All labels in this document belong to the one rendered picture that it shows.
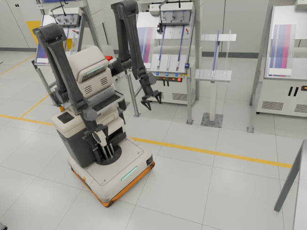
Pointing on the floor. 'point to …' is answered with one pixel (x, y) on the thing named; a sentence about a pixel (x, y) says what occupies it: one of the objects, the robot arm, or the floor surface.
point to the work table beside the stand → (298, 166)
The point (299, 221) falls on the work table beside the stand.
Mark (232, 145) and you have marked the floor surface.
